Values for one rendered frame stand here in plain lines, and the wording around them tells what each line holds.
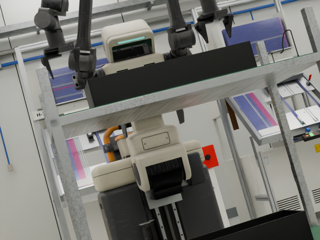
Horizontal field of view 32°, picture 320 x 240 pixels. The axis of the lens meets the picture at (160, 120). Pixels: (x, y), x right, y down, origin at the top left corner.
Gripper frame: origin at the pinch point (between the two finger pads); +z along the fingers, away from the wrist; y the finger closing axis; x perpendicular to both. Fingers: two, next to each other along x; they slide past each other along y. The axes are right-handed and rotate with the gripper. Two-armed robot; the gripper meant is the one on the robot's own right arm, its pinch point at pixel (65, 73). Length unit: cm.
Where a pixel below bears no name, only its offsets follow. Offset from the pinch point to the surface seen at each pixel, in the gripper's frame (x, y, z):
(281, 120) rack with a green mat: 16, 76, 36
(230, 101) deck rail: 227, 132, 15
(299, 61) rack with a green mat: -25, 70, 19
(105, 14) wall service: 381, 82, -114
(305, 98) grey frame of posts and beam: 245, 201, 29
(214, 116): 277, 131, 22
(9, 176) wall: 385, -56, 20
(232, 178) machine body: 275, 130, 77
